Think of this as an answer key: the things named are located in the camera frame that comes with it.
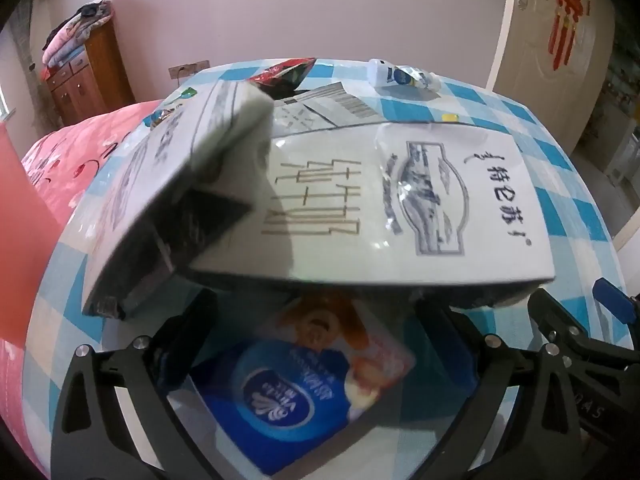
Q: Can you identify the stack of folded blankets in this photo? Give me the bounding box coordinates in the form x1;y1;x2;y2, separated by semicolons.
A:
42;0;115;68

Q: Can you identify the cream door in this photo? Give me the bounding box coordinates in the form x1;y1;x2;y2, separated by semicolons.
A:
485;0;616;146

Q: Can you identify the white cardboard box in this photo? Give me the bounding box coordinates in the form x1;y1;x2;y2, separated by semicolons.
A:
82;77;558;480

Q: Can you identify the orange snack packet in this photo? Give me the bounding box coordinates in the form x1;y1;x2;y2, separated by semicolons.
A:
255;295;418;421

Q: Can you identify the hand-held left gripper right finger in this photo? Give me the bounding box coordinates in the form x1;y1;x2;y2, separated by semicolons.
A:
415;300;591;480

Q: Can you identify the red snack wrapper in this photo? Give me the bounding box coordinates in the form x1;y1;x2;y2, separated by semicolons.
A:
248;57;318;98

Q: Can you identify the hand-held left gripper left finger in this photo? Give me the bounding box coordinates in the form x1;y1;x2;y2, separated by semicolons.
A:
50;290;221;480

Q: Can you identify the orange red board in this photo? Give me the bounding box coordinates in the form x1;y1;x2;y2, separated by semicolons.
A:
0;120;68;348

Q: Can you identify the blue white checkered tablecloth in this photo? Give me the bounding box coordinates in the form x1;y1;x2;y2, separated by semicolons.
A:
22;57;626;480

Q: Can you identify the wall socket strip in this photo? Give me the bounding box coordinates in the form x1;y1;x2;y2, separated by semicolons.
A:
169;61;211;78

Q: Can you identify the blue tissue packet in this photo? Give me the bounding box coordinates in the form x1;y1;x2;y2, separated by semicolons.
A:
190;340;361;463

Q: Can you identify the red door decoration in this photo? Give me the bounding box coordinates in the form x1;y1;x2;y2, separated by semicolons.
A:
547;0;596;68

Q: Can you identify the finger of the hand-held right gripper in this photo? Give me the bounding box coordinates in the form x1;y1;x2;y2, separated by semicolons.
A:
592;277;640;333
527;287;640;371

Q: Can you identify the pink heart print blanket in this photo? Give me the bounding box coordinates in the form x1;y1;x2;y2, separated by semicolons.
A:
0;100;166;466

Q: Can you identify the white squeeze pouch blue label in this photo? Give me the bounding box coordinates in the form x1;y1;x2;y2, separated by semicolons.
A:
367;58;441;93

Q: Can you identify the brown wooden cabinet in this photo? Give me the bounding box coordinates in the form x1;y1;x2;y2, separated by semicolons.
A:
42;22;136;128

